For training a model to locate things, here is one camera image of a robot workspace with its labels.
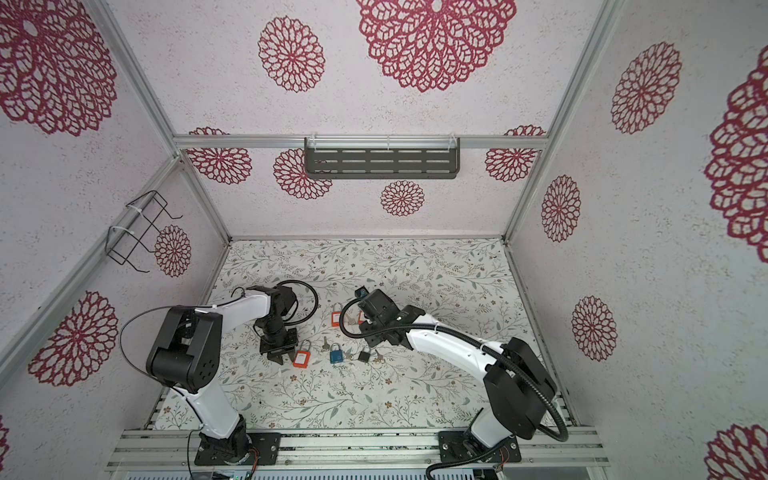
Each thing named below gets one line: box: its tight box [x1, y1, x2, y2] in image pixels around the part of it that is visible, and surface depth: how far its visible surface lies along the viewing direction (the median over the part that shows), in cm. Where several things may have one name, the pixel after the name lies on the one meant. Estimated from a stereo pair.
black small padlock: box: [358, 346, 372, 363], surface depth 91 cm
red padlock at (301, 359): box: [293, 339, 311, 369], surface depth 89 cm
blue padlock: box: [330, 342, 343, 364], surface depth 91 cm
